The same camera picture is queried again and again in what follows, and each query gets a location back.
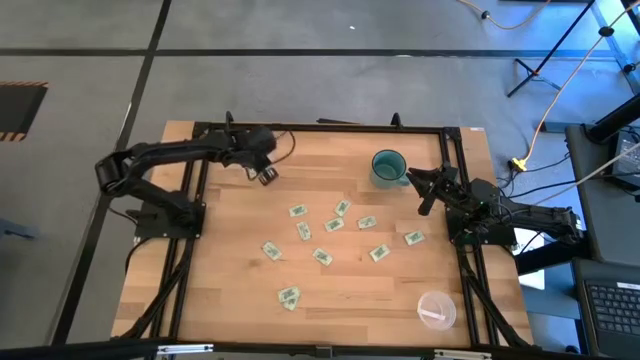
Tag silver metal bracket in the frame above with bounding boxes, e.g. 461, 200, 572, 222
157, 343, 215, 356
433, 348, 492, 360

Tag silver metal light stand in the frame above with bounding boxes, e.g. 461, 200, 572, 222
589, 0, 640, 96

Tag black monitor pole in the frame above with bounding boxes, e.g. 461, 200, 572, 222
584, 93, 640, 145

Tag white cable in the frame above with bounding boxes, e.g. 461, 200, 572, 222
547, 142, 640, 201

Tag teal ceramic mug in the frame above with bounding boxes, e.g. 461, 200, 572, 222
369, 148, 413, 190

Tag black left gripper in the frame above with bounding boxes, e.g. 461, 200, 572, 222
227, 125, 279, 187

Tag orange extension cable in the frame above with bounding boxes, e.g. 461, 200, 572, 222
457, 0, 552, 31
522, 0, 640, 164

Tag black aluminium table frame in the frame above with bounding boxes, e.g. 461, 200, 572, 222
112, 110, 534, 351

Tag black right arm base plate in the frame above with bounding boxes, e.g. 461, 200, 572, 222
446, 205, 517, 247

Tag white paper sheet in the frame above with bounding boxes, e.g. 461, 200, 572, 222
513, 227, 546, 291

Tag grey power strip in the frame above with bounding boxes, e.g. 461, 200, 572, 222
538, 120, 571, 134

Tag black tripod stand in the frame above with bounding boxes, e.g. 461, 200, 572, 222
506, 0, 599, 99

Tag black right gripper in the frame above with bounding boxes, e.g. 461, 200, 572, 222
405, 162, 471, 216

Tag black floor cables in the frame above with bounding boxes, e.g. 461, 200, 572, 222
497, 152, 574, 201

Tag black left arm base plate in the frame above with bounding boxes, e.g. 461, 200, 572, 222
133, 201, 207, 240

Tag black hazard striped floor mat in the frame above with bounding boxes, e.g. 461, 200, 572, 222
0, 80, 50, 143

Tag black desk leg bar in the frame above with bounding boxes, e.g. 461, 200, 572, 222
514, 230, 594, 276

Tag dark electronic device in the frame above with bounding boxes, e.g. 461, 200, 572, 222
610, 128, 640, 190

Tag grey side desk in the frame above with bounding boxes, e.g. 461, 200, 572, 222
564, 122, 640, 266

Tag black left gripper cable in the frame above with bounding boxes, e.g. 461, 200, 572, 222
269, 129, 297, 167

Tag black laptop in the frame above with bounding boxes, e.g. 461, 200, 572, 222
571, 257, 640, 360

